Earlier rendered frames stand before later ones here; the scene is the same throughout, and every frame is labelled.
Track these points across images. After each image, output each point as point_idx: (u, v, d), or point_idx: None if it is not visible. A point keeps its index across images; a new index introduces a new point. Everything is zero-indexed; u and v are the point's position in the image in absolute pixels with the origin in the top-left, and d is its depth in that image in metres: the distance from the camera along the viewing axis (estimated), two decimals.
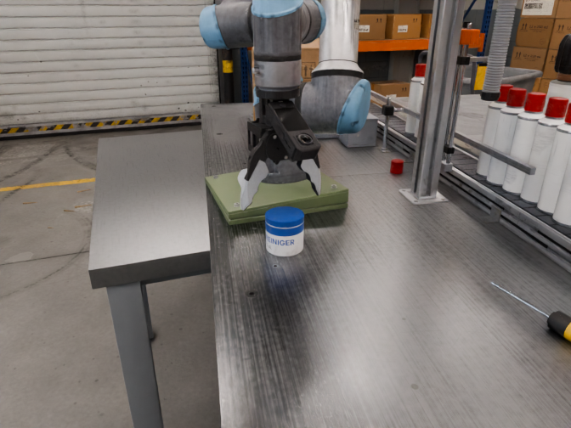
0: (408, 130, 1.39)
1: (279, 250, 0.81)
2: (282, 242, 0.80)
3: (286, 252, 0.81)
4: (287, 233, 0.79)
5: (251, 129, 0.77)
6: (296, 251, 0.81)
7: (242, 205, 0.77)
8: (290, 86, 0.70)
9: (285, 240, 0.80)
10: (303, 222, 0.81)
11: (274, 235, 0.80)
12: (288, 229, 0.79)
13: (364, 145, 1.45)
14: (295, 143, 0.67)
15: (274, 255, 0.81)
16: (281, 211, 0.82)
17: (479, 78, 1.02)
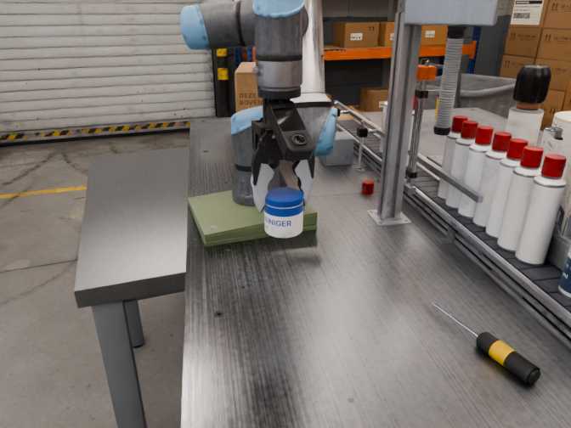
0: (381, 150, 1.47)
1: (275, 231, 0.79)
2: (279, 222, 0.78)
3: (283, 233, 0.79)
4: (284, 214, 0.77)
5: (254, 128, 0.78)
6: (293, 233, 0.79)
7: (257, 208, 0.79)
8: (289, 86, 0.70)
9: (282, 221, 0.78)
10: (302, 203, 0.79)
11: (271, 215, 0.78)
12: (285, 210, 0.77)
13: (341, 164, 1.53)
14: (288, 143, 0.67)
15: (271, 235, 0.80)
16: (280, 192, 0.80)
17: None
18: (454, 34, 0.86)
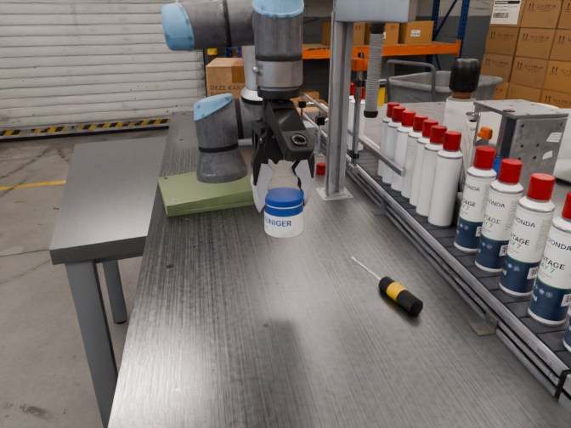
0: None
1: (275, 231, 0.79)
2: (279, 222, 0.78)
3: (283, 233, 0.79)
4: (284, 214, 0.77)
5: (254, 128, 0.78)
6: (293, 233, 0.79)
7: (257, 208, 0.79)
8: (288, 86, 0.70)
9: (282, 221, 0.78)
10: (302, 203, 0.79)
11: (271, 215, 0.78)
12: (285, 210, 0.77)
13: None
14: (288, 143, 0.67)
15: (271, 235, 0.80)
16: (280, 192, 0.80)
17: None
18: (374, 30, 1.00)
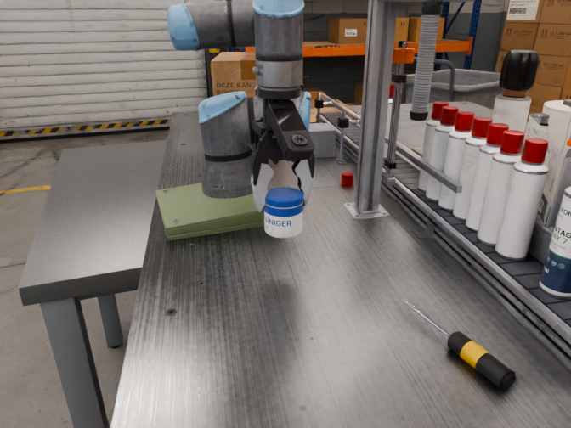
0: None
1: (275, 231, 0.79)
2: (279, 222, 0.78)
3: (283, 233, 0.79)
4: (284, 214, 0.77)
5: (254, 128, 0.78)
6: (293, 233, 0.79)
7: (257, 208, 0.79)
8: (289, 86, 0.70)
9: (282, 221, 0.78)
10: (302, 203, 0.79)
11: (271, 215, 0.78)
12: (285, 210, 0.77)
13: (322, 156, 1.46)
14: (288, 143, 0.67)
15: (271, 235, 0.80)
16: (280, 192, 0.80)
17: None
18: (428, 9, 0.79)
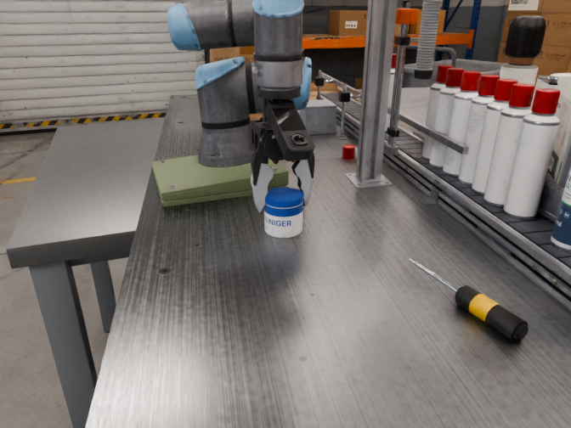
0: None
1: (275, 231, 0.79)
2: (279, 222, 0.78)
3: (283, 233, 0.79)
4: (284, 214, 0.77)
5: (254, 128, 0.78)
6: (293, 233, 0.79)
7: (257, 208, 0.79)
8: (288, 86, 0.70)
9: (282, 221, 0.78)
10: (302, 203, 0.79)
11: (271, 215, 0.78)
12: (285, 210, 0.77)
13: (323, 132, 1.43)
14: (288, 143, 0.67)
15: (271, 235, 0.80)
16: (280, 192, 0.80)
17: None
18: None
